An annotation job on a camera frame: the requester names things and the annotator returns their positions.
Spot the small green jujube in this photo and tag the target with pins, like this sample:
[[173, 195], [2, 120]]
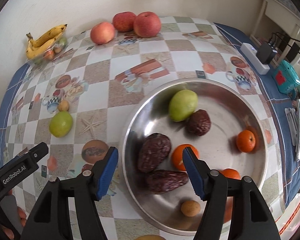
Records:
[[60, 124]]

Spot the round stainless steel plate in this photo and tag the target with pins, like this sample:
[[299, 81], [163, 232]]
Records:
[[222, 115]]

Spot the pale pink apple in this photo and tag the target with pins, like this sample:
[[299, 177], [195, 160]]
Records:
[[102, 33]]

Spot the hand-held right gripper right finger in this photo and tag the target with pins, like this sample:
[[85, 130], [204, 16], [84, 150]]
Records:
[[195, 177]]

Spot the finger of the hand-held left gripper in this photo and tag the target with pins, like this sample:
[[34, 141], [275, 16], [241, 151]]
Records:
[[40, 152]]

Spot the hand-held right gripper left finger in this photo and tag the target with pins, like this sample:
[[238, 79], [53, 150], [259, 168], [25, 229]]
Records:
[[106, 175]]

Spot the red apple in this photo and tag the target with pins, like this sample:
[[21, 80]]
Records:
[[123, 21], [147, 24]]

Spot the grey phone stand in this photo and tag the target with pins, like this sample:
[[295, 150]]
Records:
[[291, 125]]

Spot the black charger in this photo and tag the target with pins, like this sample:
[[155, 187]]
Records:
[[266, 53]]

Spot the white power strip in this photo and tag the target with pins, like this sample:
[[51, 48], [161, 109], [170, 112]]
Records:
[[250, 55]]

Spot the dark dried date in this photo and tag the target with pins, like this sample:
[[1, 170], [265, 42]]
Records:
[[166, 181], [198, 123], [153, 153]]

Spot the person's left hand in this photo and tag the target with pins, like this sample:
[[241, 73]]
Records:
[[22, 216]]

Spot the teal box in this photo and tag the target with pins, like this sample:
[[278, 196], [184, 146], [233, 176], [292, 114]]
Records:
[[286, 77]]

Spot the clear bag of small fruit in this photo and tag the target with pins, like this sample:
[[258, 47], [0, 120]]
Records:
[[56, 50]]

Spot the blue cloth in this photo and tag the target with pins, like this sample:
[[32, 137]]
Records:
[[277, 110]]

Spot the yellow banana bunch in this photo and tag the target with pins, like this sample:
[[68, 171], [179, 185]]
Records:
[[47, 36]]

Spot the small orange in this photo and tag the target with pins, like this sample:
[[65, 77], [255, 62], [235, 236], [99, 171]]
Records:
[[178, 158], [245, 141], [230, 173]]

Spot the large green jujube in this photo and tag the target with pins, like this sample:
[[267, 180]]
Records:
[[183, 105]]

